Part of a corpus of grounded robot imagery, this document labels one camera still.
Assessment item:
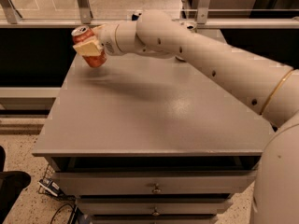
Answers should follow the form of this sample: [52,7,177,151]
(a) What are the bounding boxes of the top grey drawer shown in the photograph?
[52,171,256,196]

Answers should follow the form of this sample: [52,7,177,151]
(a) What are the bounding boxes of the black floor cable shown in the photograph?
[50,203,78,224]

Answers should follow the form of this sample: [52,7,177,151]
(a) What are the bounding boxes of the red Coca-Cola can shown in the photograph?
[71,25,107,68]

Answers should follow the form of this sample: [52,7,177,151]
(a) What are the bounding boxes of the bottom grey drawer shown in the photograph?
[92,216,218,224]

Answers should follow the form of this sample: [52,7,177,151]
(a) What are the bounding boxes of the glass railing with metal posts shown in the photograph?
[0,0,299,29]

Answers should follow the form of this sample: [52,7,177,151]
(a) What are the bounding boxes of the grey drawer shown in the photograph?
[77,198,232,216]
[52,171,256,196]
[92,216,218,224]

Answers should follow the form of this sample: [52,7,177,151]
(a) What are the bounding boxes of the grey drawer cabinet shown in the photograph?
[34,54,272,224]

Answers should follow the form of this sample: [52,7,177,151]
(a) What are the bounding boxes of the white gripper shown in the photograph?
[73,23,121,56]

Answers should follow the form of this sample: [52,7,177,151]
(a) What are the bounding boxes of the middle grey drawer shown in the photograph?
[77,198,232,216]

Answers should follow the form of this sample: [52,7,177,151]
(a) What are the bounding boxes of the white green 7up can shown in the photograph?
[176,22,196,63]

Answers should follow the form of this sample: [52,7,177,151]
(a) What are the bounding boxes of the metal drawer knob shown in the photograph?
[151,207,160,217]
[152,184,162,194]

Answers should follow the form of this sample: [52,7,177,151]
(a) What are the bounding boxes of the metal middle drawer knob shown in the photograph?
[151,207,160,217]

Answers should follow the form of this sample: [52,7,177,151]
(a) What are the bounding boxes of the blue Pepsi can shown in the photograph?
[131,12,141,21]

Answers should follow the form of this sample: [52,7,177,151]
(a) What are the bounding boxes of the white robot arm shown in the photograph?
[72,10,299,224]

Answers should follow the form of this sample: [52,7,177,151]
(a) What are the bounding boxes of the black chair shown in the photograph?
[0,147,31,224]

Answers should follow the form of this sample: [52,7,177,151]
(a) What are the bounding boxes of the metal top drawer knob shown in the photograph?
[152,184,162,194]

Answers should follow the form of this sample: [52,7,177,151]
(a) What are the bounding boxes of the blue white device on floor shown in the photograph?
[38,178,60,197]

